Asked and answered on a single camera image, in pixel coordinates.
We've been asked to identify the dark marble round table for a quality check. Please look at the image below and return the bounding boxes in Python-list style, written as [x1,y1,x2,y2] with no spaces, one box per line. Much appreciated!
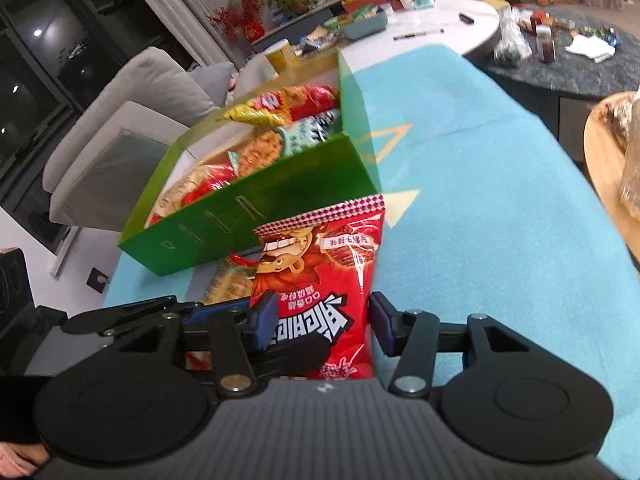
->
[480,2,640,98]

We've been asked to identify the grey armchair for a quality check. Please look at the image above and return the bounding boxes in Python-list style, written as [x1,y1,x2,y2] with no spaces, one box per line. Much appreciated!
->
[42,46,236,241]

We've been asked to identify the white napkins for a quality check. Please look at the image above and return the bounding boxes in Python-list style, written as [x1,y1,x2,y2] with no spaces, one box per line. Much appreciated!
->
[565,35,616,64]

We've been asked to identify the white oval table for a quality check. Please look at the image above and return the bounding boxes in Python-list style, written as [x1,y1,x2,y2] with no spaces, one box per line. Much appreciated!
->
[245,0,503,81]

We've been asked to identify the red and yellow snack packet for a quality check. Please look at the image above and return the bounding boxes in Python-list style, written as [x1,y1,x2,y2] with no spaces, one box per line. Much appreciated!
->
[222,85,341,128]

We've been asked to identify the red flower plant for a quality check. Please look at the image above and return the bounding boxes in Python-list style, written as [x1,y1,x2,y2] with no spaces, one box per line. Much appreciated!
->
[210,0,266,43]

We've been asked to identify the grey television cabinet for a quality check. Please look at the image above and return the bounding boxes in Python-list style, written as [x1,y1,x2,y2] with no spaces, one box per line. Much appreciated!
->
[247,0,351,53]

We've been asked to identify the round wooden table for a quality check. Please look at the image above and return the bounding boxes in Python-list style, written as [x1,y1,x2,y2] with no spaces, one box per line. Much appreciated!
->
[582,91,640,233]

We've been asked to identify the dark jar with white lid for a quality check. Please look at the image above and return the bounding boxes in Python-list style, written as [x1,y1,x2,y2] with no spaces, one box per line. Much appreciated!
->
[536,25,557,64]

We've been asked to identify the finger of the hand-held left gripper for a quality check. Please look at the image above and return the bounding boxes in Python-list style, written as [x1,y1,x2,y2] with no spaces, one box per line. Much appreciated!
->
[61,295,252,337]
[255,334,327,377]

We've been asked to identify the orange bread packet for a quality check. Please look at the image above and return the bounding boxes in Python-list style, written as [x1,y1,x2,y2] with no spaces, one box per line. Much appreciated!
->
[147,180,201,226]

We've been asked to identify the person's left hand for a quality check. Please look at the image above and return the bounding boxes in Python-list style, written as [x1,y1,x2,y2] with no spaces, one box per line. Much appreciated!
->
[0,441,51,480]

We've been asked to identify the red checker-edged snack packet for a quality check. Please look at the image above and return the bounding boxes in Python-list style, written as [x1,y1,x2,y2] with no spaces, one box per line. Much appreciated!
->
[249,195,388,381]

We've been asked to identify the yellow can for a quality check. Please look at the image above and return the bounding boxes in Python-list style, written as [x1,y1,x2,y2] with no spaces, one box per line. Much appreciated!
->
[264,39,303,73]

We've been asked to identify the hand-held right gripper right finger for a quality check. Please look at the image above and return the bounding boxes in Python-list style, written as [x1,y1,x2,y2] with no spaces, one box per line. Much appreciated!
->
[369,291,531,397]

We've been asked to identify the black pen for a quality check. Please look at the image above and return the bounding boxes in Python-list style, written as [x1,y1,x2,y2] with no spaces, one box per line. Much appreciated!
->
[392,28,445,41]

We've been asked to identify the green snack packet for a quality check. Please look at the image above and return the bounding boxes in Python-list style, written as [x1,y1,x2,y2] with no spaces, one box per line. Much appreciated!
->
[232,109,346,178]

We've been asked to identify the dark wall socket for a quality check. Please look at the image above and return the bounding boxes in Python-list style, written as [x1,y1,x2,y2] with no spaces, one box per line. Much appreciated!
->
[86,267,110,295]

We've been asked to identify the grey curtain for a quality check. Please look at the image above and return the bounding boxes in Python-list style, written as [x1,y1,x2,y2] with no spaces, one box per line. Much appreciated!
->
[115,0,236,66]

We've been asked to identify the dark glass window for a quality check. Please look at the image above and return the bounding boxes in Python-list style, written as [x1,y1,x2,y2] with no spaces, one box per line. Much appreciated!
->
[0,0,131,261]

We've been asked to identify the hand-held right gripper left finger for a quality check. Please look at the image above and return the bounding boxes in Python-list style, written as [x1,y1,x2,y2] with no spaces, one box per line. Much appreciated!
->
[107,290,280,398]

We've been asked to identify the green cardboard box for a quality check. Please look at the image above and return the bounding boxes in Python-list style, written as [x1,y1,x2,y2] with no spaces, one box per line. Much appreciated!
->
[117,47,383,277]

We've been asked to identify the turquoise tablecloth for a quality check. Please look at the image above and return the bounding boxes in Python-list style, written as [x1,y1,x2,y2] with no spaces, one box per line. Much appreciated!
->
[102,45,640,480]

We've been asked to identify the blue snack basket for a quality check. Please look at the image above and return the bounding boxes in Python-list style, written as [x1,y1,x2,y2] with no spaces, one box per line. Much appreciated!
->
[340,6,390,41]

